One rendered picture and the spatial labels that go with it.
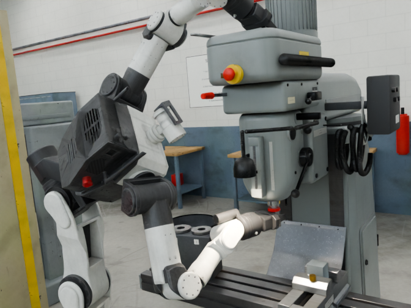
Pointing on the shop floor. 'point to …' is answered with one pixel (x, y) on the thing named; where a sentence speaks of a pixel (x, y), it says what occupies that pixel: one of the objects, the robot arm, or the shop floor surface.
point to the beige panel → (16, 196)
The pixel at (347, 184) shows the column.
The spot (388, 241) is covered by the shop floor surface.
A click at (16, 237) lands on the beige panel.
